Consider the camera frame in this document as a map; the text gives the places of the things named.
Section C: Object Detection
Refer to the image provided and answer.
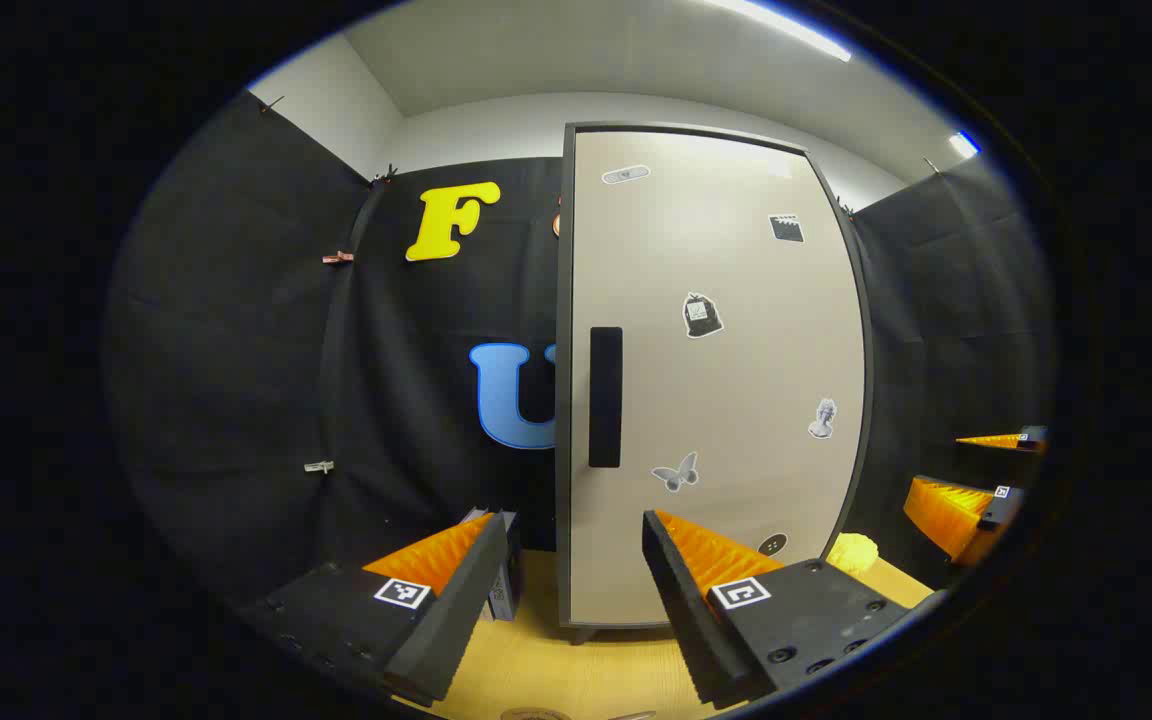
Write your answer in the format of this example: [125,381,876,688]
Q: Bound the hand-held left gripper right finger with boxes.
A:
[641,508,917,711]

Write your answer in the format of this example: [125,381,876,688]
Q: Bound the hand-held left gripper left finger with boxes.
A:
[236,510,523,707]

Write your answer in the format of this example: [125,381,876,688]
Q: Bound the black backdrop cloth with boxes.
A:
[106,90,1052,611]

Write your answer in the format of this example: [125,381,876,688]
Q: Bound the black cabinet door handle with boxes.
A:
[588,326,625,469]

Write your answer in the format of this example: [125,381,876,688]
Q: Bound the purple grey book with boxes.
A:
[484,510,523,623]

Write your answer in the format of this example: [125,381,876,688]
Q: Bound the beige cabinet door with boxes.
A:
[558,122,872,631]

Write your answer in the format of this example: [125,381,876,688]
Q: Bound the long ceiling light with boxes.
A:
[706,0,853,63]

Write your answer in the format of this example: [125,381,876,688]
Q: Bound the grey cabinet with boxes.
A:
[554,120,875,646]

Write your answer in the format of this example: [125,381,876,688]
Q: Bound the yellow lumpy object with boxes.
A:
[826,533,880,575]

